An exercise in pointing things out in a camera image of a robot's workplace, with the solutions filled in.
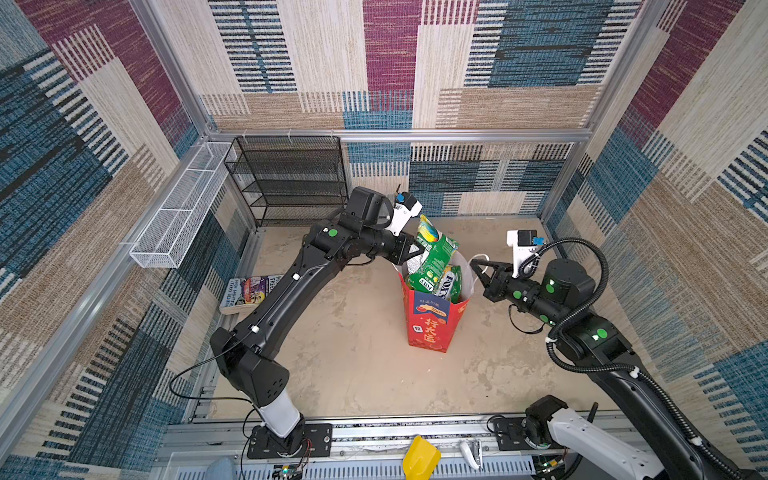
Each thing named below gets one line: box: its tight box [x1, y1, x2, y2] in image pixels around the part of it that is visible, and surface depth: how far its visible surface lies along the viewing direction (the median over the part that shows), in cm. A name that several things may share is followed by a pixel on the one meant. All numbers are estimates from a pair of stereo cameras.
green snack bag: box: [406, 214, 460, 294], surface depth 72 cm
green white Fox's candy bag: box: [436, 265, 463, 304], surface depth 81 cm
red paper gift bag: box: [394, 251, 473, 353], surface depth 76 cm
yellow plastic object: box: [403, 436, 442, 480], surface depth 71 cm
